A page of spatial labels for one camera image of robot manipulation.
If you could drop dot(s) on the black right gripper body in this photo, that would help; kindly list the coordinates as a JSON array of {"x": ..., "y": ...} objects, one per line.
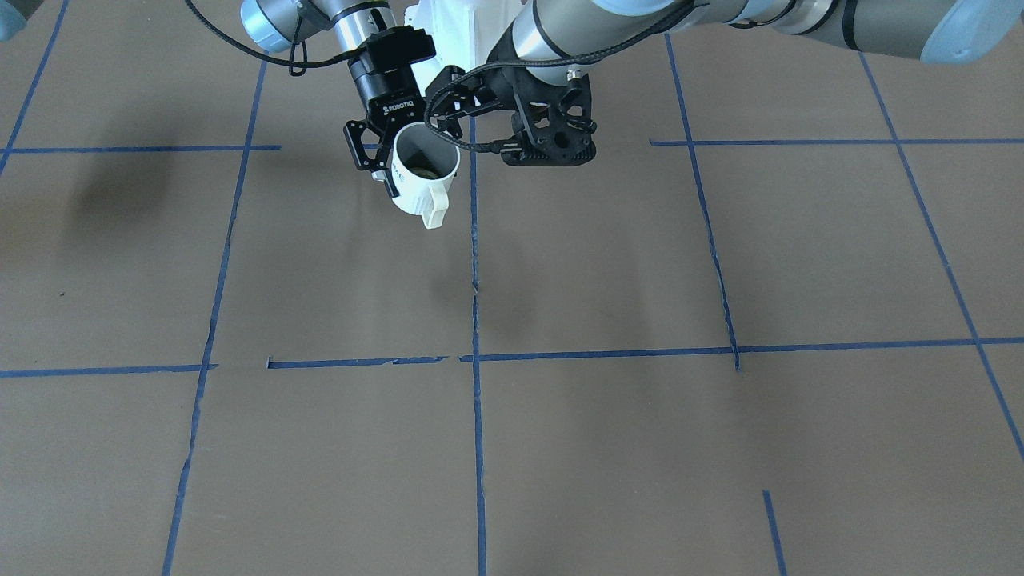
[{"x": 384, "y": 88}]

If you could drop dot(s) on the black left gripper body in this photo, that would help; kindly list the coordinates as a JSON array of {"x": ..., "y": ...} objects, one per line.
[{"x": 498, "y": 84}]

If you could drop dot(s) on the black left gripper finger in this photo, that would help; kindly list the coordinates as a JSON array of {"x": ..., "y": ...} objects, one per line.
[
  {"x": 456, "y": 90},
  {"x": 460, "y": 120}
]

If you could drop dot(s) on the white ribbed HOME mug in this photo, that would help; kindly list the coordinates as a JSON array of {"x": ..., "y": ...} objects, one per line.
[{"x": 428, "y": 199}]

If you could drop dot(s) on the lemon slice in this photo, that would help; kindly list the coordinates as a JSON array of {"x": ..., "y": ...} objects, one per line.
[{"x": 423, "y": 172}]

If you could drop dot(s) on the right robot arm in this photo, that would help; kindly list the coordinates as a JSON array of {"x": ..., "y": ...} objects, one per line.
[{"x": 279, "y": 25}]

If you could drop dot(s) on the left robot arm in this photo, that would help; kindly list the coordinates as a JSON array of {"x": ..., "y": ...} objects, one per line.
[{"x": 545, "y": 53}]

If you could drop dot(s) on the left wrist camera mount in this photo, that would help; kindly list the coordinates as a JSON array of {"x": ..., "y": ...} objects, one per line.
[{"x": 556, "y": 132}]

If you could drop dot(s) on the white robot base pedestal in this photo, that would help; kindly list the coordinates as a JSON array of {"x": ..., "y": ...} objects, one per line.
[{"x": 463, "y": 33}]

